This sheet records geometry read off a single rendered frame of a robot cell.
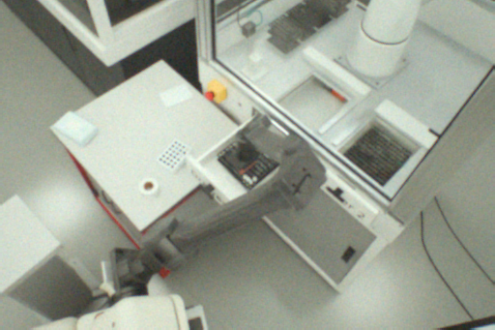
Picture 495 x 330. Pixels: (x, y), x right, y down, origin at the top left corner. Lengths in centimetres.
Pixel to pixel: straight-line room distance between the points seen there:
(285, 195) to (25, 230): 112
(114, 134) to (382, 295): 155
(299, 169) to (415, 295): 173
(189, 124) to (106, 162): 36
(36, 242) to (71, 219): 89
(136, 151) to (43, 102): 141
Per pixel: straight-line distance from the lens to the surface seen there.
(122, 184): 168
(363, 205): 149
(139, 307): 86
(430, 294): 250
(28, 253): 167
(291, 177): 79
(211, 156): 158
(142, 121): 183
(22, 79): 325
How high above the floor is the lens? 221
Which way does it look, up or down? 56 degrees down
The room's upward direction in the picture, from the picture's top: 5 degrees clockwise
